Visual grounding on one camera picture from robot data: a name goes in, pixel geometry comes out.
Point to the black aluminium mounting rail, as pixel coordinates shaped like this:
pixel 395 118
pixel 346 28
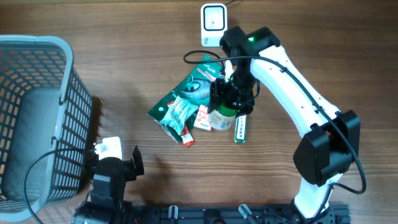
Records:
pixel 266 214

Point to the red stick packet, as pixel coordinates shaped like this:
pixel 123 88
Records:
pixel 187 138

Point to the white barcode scanner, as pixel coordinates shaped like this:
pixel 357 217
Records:
pixel 214 22

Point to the teal tissue pack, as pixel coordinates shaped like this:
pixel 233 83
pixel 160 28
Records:
pixel 178 113

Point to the green gum box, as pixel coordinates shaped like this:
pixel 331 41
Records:
pixel 240 129

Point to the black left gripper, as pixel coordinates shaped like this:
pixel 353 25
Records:
pixel 129 166

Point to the green 3M gloves bag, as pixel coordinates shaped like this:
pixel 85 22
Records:
pixel 195 88

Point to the orange Kleenex tissue pack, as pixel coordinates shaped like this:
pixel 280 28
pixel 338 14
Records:
pixel 202 119

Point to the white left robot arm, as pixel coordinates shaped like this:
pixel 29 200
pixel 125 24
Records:
pixel 105 202

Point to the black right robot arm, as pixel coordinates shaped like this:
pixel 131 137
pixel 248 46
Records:
pixel 330 138

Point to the grey plastic basket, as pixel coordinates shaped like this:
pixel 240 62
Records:
pixel 45 121

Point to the green lid jar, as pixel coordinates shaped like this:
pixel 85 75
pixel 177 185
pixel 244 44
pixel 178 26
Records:
pixel 222 117

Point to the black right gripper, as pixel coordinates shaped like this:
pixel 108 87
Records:
pixel 217 91

